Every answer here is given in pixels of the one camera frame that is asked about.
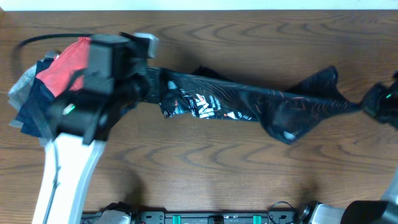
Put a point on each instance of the folded grey garment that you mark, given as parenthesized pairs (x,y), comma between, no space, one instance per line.
(19,92)

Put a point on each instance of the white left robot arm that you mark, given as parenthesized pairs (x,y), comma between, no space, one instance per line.
(80,120)

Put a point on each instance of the black patterned cycling jersey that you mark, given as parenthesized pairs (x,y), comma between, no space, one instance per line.
(284,115)

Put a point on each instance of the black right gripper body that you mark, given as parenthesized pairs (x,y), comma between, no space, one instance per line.
(383,104)

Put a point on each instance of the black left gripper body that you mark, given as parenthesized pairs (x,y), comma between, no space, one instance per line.
(139,89)

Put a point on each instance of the folded navy blue garment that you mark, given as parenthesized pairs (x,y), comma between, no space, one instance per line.
(33,112)

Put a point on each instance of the folded red printed t-shirt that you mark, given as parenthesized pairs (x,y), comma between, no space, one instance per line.
(59,73)

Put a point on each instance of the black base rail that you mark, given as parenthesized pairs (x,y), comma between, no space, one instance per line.
(280,212)

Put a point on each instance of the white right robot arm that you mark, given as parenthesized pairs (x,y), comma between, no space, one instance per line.
(383,211)

